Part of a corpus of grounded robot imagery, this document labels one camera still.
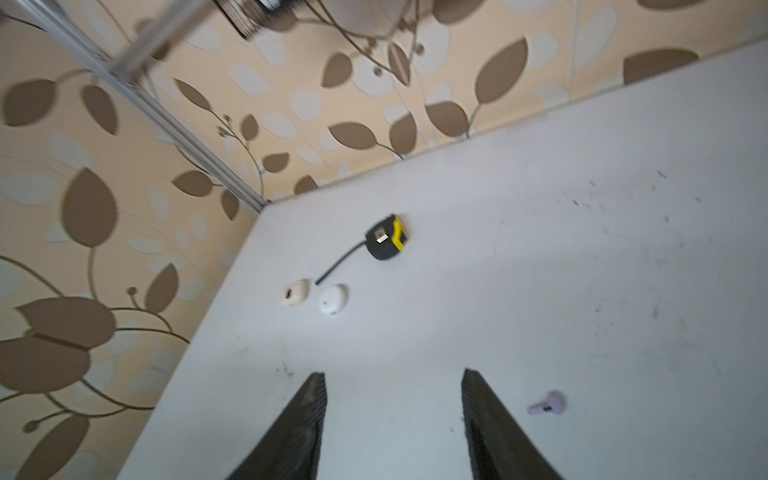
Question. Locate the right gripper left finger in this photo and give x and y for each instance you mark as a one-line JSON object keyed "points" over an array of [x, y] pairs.
{"points": [[290, 449]]}

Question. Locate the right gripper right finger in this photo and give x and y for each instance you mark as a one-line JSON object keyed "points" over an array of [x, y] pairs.
{"points": [[498, 447]]}

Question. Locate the white round earbud case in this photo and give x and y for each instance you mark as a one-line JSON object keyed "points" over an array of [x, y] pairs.
{"points": [[333, 300]]}

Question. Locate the black yellow tape measure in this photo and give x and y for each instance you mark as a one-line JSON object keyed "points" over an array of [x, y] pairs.
{"points": [[384, 241]]}

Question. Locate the rear wire basket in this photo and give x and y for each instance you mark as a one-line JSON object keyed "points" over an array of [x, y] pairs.
{"points": [[250, 18]]}

